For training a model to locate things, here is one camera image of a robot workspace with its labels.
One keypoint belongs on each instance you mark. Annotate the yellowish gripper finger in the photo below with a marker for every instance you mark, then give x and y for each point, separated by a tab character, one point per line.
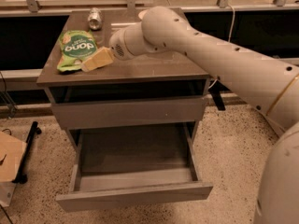
100	58

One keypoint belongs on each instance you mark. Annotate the green rice chip bag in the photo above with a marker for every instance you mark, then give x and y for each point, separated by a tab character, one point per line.
76	47

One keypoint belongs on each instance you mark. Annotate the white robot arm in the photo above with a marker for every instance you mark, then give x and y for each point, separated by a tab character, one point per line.
268	84

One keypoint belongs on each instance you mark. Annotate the closed grey middle drawer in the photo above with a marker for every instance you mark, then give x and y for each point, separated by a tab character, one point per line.
89	115

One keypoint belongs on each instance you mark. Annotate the grey drawer cabinet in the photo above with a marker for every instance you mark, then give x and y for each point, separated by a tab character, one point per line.
165	76

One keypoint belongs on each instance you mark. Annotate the open grey lower drawer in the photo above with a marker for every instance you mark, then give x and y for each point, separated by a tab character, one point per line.
126	166

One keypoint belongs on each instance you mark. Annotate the silver can lying down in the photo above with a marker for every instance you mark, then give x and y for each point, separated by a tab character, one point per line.
95	19

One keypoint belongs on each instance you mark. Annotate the beige paper bowl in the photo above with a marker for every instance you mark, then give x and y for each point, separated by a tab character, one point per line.
142	14

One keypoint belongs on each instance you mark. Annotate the cardboard box left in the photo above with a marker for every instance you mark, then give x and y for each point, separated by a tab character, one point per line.
11	153

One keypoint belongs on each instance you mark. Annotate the black stand leg left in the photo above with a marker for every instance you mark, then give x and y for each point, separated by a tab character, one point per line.
21	176

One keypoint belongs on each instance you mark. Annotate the black bracket behind cabinet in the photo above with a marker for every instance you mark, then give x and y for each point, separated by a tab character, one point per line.
216	96

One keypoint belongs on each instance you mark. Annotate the metal window rail frame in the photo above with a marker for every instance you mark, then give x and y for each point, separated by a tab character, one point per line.
93	0

